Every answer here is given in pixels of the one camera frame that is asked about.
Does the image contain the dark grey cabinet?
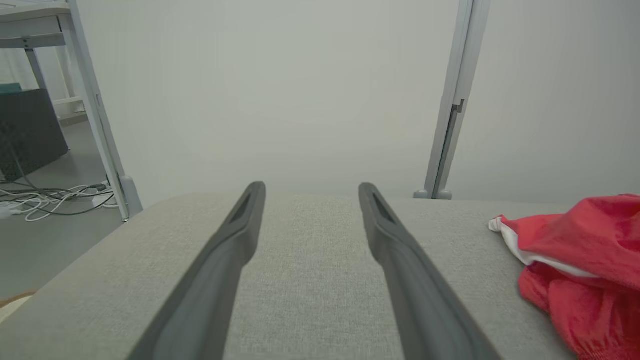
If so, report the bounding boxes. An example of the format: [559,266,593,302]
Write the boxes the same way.
[0,89,70,182]

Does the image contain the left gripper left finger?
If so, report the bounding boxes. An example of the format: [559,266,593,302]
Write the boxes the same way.
[127,181,267,360]

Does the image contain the white desk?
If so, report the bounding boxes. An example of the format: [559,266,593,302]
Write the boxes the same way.
[0,0,83,121]

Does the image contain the red shorts with elastic waistband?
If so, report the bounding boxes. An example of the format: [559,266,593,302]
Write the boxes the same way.
[488,194,640,360]

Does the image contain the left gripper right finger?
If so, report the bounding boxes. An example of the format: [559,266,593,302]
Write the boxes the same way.
[358,182,503,360]

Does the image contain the bundle of floor cables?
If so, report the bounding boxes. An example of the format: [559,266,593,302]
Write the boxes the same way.
[0,182,119,222]

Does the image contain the grey partition joint post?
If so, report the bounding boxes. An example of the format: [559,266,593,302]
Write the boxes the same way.
[414,0,492,200]

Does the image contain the grey metal frame post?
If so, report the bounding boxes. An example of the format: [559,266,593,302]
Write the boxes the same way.
[65,0,143,222]

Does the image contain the black floor cable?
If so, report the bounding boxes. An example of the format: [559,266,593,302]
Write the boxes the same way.
[0,145,115,217]

